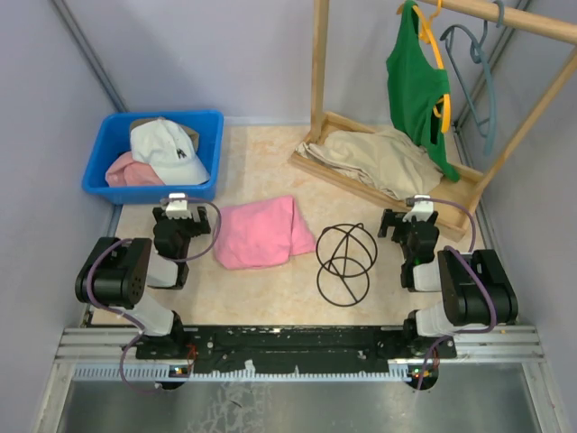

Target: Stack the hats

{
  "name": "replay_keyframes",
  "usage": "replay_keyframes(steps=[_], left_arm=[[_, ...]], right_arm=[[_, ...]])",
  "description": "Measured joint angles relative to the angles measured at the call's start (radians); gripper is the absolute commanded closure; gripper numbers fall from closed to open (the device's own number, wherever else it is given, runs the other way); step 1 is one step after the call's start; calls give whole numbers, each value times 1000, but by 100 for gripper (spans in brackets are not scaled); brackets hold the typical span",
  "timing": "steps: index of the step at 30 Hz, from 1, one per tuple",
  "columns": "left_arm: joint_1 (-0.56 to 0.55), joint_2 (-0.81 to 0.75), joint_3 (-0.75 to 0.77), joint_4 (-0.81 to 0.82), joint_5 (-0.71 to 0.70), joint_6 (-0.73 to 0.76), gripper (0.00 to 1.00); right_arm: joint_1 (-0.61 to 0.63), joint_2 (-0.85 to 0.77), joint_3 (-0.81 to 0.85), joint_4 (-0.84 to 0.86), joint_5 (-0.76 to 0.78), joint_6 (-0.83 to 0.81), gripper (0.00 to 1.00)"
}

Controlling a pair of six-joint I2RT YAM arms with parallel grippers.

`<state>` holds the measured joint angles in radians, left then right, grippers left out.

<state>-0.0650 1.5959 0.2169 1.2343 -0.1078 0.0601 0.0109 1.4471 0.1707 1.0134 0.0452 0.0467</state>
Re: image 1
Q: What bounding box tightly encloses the wooden clothes rack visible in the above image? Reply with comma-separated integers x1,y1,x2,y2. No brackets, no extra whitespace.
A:
290,1,576,240

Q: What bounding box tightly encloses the black wire hat stand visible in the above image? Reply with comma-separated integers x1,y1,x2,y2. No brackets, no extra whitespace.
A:
315,223,379,308

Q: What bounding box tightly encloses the pink baseball cap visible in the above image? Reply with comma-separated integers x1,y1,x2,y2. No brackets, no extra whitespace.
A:
105,152,164,188

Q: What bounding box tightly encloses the white baseball cap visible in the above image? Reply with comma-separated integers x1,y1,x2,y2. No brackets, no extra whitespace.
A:
130,117,210,186

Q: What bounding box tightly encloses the blue plastic bin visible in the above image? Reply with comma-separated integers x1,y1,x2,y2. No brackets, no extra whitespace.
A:
82,110,224,205

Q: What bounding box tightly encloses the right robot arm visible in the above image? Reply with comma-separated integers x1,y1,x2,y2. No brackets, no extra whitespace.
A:
378,209,518,357

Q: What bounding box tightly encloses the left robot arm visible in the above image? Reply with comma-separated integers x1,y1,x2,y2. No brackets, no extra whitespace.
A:
75,206,212,358

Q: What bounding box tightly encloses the beige cloth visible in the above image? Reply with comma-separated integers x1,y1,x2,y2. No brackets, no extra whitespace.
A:
296,125,443,200

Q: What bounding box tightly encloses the pink folded cloth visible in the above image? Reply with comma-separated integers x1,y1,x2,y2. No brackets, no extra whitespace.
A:
213,195,316,270

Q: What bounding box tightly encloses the green tank top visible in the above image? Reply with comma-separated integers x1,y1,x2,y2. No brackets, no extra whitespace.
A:
386,0,462,183

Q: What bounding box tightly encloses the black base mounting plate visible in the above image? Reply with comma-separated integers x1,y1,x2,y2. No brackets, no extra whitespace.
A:
136,326,435,374

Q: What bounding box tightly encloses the grey blue hanger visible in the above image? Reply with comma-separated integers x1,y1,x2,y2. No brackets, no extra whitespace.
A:
440,20,498,156

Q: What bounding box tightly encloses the yellow hanger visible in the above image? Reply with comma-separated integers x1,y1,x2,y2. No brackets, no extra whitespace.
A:
396,0,452,134

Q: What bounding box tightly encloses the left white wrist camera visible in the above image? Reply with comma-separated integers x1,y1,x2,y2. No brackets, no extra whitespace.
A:
165,193,191,219

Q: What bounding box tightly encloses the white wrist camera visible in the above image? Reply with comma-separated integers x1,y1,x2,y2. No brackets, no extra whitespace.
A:
403,195,435,223
165,193,191,219

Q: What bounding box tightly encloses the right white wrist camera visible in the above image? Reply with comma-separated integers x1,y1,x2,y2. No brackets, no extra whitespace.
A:
403,195,435,223

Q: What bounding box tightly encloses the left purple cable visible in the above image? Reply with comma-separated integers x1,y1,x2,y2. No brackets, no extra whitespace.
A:
85,196,222,396

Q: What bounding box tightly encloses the aluminium rail frame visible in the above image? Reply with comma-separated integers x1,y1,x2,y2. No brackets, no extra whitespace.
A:
55,325,545,390

